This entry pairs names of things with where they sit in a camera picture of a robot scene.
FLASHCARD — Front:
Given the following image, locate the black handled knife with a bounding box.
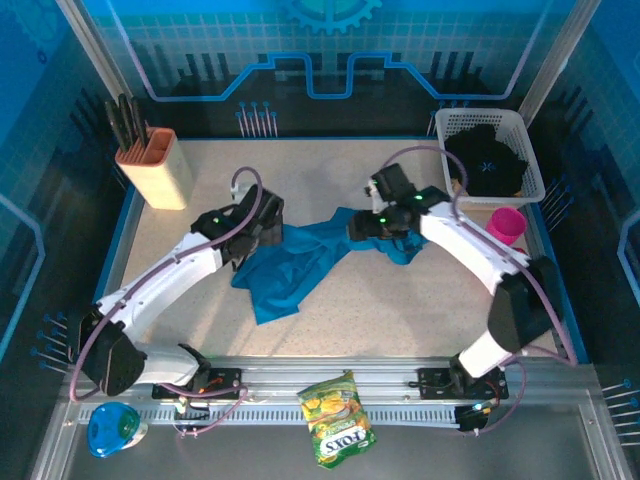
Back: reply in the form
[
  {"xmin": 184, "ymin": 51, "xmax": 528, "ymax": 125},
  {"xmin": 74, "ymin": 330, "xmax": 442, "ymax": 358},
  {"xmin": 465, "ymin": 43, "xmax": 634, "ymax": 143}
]
[
  {"xmin": 129, "ymin": 96, "xmax": 151, "ymax": 144},
  {"xmin": 103, "ymin": 99, "xmax": 132, "ymax": 151},
  {"xmin": 117, "ymin": 93, "xmax": 142, "ymax": 149}
]

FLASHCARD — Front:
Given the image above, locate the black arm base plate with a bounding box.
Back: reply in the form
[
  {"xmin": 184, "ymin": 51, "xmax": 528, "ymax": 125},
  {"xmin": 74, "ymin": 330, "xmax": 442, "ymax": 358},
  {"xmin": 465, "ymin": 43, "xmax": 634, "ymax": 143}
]
[
  {"xmin": 151, "ymin": 367, "xmax": 243, "ymax": 400},
  {"xmin": 417, "ymin": 367, "xmax": 510, "ymax": 400}
]

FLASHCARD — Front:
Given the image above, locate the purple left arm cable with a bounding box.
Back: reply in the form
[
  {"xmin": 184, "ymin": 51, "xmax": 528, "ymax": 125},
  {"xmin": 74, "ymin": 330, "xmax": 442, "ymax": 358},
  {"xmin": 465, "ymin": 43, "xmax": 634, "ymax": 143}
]
[{"xmin": 67, "ymin": 166, "xmax": 251, "ymax": 439}]

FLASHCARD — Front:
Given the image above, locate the green snack bag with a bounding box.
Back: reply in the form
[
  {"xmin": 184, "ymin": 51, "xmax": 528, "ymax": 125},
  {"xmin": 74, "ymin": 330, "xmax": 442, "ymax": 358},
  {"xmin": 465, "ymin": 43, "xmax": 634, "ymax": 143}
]
[{"xmin": 296, "ymin": 369, "xmax": 377, "ymax": 471}]

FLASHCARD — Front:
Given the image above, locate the white slotted cable duct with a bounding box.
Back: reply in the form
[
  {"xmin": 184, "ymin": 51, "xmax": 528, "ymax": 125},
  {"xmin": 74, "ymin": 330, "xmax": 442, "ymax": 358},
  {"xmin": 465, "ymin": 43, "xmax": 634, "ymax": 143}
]
[{"xmin": 79, "ymin": 404, "xmax": 464, "ymax": 427}]

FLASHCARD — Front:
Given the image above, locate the black t-shirt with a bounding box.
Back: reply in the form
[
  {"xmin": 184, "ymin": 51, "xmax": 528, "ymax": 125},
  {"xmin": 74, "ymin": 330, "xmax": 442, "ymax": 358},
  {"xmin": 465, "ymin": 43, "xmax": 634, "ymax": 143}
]
[{"xmin": 443, "ymin": 123, "xmax": 532, "ymax": 199}]

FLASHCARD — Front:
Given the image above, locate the beige knife block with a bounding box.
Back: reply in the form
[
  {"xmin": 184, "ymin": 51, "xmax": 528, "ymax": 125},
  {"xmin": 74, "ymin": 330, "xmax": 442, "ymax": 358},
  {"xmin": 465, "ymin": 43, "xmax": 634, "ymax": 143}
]
[{"xmin": 114, "ymin": 127, "xmax": 195, "ymax": 211}]

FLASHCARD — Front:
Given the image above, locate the pink plastic cup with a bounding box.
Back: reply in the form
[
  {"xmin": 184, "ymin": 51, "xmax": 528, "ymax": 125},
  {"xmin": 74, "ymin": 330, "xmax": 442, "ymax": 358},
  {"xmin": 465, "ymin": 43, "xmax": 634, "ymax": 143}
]
[{"xmin": 487, "ymin": 207, "xmax": 529, "ymax": 247}]

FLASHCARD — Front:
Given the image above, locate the blue t-shirt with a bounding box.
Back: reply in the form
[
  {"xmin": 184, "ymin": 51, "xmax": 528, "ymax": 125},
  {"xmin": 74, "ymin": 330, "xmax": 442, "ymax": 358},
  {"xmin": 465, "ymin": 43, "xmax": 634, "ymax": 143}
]
[{"xmin": 229, "ymin": 205, "xmax": 431, "ymax": 326}]

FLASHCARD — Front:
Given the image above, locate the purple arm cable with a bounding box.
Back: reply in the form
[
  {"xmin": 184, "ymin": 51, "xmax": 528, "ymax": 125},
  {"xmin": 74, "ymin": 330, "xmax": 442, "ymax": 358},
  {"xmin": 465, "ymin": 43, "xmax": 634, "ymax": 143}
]
[
  {"xmin": 382, "ymin": 146, "xmax": 576, "ymax": 437},
  {"xmin": 67, "ymin": 166, "xmax": 251, "ymax": 439}
]

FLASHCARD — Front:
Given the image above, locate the aluminium frame post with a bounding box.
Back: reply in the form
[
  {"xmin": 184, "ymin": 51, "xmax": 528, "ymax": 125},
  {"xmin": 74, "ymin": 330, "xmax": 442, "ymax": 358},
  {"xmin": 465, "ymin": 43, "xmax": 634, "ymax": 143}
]
[
  {"xmin": 53, "ymin": 0, "xmax": 151, "ymax": 109},
  {"xmin": 517, "ymin": 0, "xmax": 604, "ymax": 129}
]

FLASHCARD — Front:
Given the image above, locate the blue plastic tape dispenser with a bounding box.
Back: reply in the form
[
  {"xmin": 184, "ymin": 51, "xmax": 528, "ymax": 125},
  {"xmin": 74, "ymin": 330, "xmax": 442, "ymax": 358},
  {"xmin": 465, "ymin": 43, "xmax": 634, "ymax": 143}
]
[{"xmin": 87, "ymin": 401, "xmax": 150, "ymax": 459}]

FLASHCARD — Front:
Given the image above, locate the white plastic basket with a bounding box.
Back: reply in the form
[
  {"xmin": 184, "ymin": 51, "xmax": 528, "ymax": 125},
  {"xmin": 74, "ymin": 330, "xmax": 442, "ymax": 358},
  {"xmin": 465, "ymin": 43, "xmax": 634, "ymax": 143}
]
[{"xmin": 433, "ymin": 107, "xmax": 547, "ymax": 210}]

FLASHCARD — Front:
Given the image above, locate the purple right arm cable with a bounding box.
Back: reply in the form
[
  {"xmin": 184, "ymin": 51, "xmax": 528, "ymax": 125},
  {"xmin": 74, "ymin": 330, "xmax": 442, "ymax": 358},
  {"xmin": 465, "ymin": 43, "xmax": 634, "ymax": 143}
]
[{"xmin": 382, "ymin": 146, "xmax": 576, "ymax": 437}]

